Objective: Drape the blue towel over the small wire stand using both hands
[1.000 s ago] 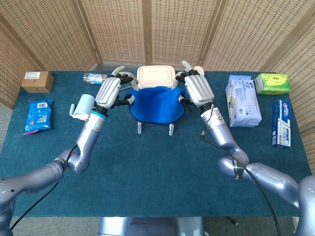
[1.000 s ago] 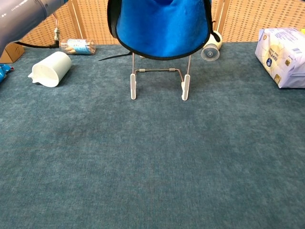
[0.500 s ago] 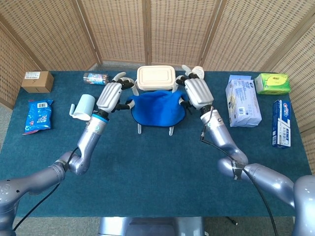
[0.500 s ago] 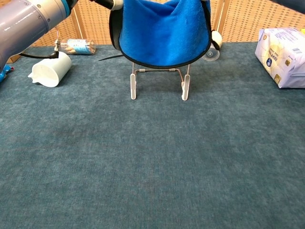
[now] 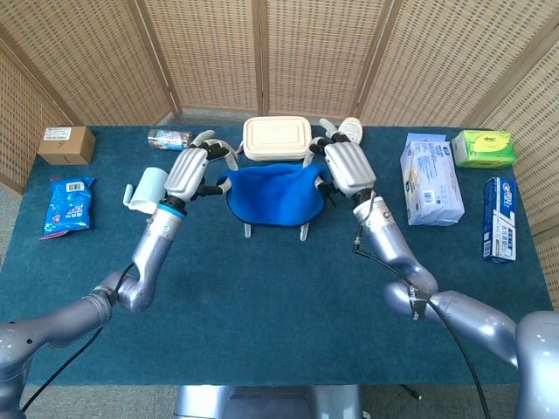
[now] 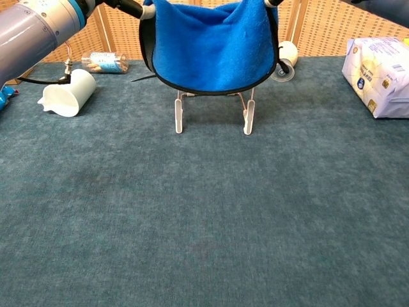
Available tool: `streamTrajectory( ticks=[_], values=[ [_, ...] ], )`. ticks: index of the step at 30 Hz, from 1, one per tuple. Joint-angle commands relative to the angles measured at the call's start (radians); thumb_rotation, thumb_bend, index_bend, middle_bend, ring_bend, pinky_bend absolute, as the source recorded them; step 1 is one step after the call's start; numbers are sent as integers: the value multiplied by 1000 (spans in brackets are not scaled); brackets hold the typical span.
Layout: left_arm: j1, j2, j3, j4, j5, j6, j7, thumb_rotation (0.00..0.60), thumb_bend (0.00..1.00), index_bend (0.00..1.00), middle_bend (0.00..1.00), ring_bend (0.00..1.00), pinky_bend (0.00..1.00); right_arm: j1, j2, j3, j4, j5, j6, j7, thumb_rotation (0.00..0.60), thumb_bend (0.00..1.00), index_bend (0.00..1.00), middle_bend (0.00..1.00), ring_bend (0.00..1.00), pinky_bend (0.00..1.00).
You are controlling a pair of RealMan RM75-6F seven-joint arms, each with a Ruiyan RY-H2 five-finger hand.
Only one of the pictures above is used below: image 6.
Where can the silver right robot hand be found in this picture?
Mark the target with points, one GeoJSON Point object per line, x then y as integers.
{"type": "Point", "coordinates": [274, 2]}

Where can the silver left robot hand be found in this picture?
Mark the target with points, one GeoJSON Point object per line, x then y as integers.
{"type": "Point", "coordinates": [134, 8]}

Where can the blue towel with black trim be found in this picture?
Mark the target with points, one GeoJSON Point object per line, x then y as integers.
{"type": "Point", "coordinates": [211, 48]}

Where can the cream squeeze sauce bottle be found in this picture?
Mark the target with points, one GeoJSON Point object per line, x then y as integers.
{"type": "Point", "coordinates": [290, 52]}

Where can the clear jar with blue label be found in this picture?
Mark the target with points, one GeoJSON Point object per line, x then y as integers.
{"type": "Point", "coordinates": [105, 62]}

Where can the woven wicker folding screen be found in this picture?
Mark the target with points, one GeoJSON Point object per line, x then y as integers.
{"type": "Point", "coordinates": [329, 32]}

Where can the grey slim utensil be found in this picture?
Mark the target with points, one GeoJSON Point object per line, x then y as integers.
{"type": "Point", "coordinates": [145, 77]}

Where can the pale blue plastic cup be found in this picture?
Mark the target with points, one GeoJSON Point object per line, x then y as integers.
{"type": "Point", "coordinates": [70, 92]}

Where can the lavender white paper pack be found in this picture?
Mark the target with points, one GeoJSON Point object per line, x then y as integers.
{"type": "Point", "coordinates": [374, 70]}

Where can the blue snack bag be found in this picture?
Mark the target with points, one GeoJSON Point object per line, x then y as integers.
{"type": "Point", "coordinates": [4, 99]}

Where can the teal tablecloth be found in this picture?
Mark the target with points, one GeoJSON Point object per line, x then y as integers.
{"type": "Point", "coordinates": [191, 208]}

